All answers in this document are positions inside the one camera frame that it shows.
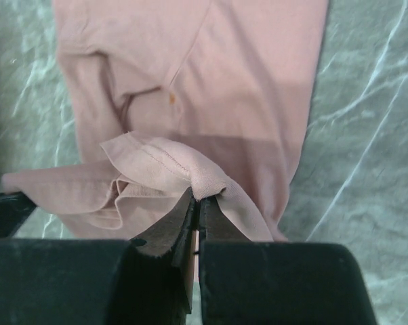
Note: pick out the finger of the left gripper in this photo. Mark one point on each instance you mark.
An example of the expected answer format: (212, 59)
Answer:
(15, 209)

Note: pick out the dusty pink printed t-shirt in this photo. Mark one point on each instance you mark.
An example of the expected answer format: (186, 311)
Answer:
(169, 96)

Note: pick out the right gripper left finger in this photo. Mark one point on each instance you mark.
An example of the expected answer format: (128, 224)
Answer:
(172, 237)

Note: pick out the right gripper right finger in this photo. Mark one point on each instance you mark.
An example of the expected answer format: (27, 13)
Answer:
(214, 225)

